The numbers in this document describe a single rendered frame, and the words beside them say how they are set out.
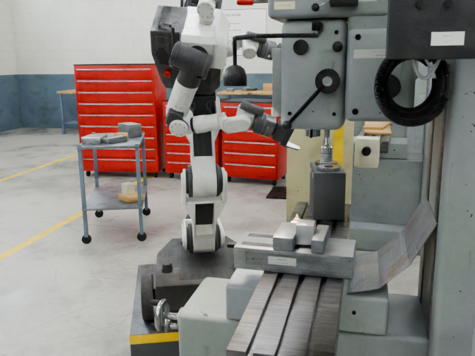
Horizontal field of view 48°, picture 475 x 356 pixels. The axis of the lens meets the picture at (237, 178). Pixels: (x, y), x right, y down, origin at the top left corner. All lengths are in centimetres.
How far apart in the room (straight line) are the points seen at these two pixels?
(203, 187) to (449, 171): 113
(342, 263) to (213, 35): 103
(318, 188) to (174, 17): 88
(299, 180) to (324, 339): 233
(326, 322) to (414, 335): 47
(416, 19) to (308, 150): 224
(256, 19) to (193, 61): 895
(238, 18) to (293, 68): 942
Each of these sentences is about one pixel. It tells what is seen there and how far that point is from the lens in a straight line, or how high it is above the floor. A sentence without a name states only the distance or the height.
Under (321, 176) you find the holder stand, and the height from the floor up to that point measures 108.
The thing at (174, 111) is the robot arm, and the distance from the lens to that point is 211.
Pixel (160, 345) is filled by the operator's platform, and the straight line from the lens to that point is 237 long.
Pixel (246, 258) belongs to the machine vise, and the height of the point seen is 94.
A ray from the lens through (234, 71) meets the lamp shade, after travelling 161.
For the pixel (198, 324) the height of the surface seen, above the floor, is 67.
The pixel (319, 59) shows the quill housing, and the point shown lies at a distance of 158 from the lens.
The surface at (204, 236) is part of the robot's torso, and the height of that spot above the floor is 72.
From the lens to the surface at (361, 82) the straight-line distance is 155.
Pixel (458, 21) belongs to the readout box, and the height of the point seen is 160.
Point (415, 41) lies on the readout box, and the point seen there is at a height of 156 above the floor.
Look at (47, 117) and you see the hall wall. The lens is 1282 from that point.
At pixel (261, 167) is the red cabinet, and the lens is 637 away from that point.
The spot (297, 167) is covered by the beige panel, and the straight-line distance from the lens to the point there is 349.
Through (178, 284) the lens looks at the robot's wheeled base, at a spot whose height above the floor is 58.
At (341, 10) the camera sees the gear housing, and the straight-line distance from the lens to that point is 156.
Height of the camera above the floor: 152
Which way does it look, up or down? 13 degrees down
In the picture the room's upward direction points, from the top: 1 degrees counter-clockwise
